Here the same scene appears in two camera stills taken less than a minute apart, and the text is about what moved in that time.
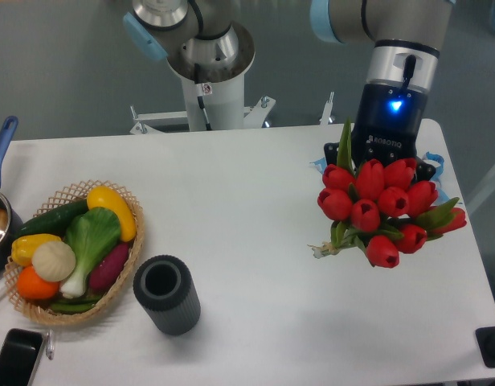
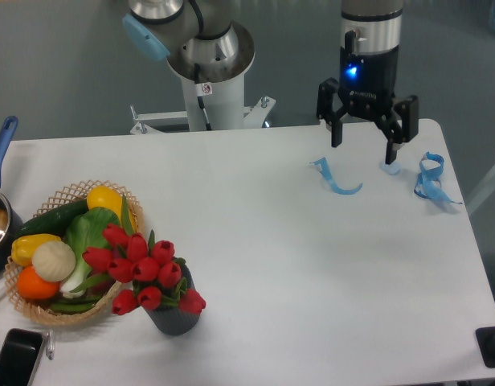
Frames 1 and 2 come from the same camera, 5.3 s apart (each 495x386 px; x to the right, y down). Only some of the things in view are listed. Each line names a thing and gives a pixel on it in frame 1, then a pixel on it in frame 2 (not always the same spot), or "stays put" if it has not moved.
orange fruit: [33, 286] stays put
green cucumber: [54, 222] stays put
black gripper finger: [423, 171] → [400, 125]
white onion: [54, 261] stays put
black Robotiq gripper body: [387, 125] → [367, 80]
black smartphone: [18, 358] stays put
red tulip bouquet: [382, 207] → [147, 271]
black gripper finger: [330, 149] → [326, 111]
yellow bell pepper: [23, 247] stays put
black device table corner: [491, 342] stays put
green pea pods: [76, 305] stays put
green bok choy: [91, 236] stays put
